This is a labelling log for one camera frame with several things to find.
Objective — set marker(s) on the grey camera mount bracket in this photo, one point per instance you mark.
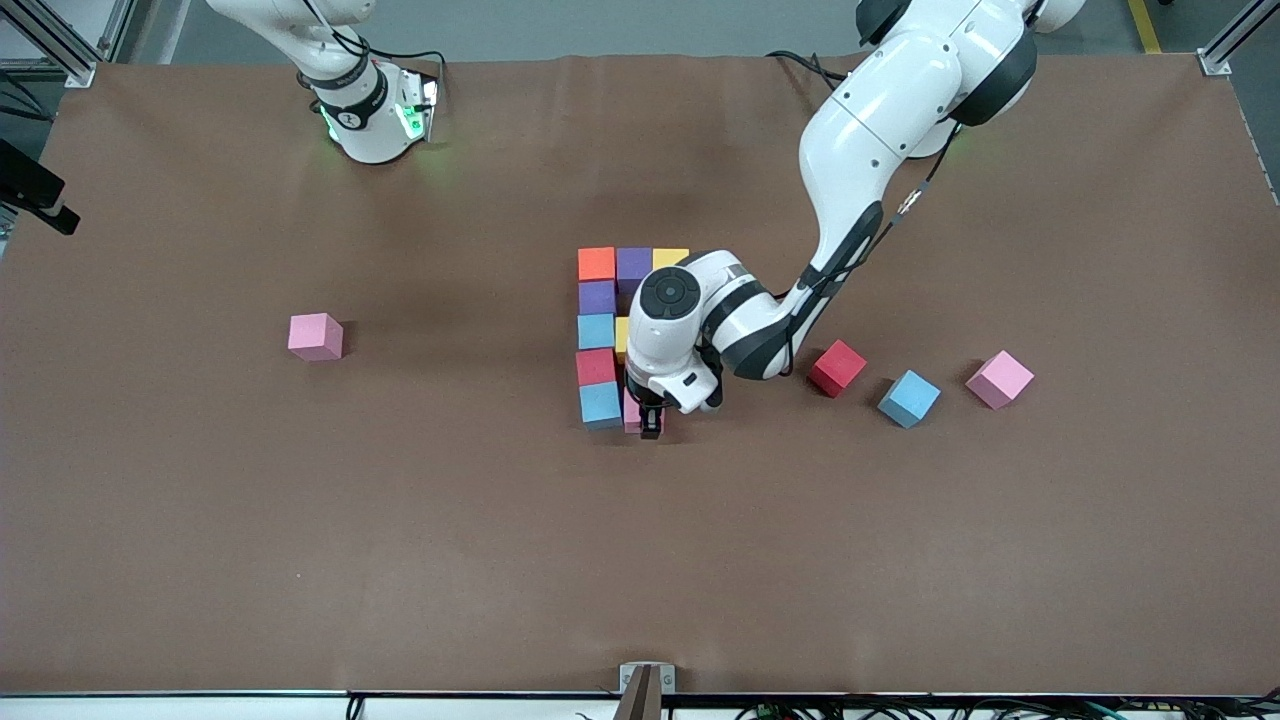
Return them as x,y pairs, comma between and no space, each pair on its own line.
628,678

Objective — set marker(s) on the orange foam cube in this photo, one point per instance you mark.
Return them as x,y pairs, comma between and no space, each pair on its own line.
597,264

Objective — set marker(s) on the blue foam cube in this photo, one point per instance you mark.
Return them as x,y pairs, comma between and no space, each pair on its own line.
600,405
596,331
909,398

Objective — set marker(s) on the purple foam cube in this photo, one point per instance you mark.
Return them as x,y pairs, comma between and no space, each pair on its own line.
635,268
597,298

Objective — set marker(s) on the pink foam cube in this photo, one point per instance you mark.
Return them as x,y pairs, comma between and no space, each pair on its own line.
631,415
1000,379
315,335

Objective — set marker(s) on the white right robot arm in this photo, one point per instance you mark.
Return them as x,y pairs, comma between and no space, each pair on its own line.
365,130

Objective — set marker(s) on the brown table cover sheet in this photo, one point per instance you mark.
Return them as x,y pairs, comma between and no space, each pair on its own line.
500,600

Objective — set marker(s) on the aluminium frame post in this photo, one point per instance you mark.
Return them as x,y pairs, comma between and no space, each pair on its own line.
75,70
1215,62

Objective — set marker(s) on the yellow foam cube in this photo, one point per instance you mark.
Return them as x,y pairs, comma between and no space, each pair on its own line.
670,257
621,338

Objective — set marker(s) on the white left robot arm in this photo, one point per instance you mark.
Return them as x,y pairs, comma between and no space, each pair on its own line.
880,120

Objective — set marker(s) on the red foam cube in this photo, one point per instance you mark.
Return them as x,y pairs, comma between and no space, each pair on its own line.
596,366
837,368

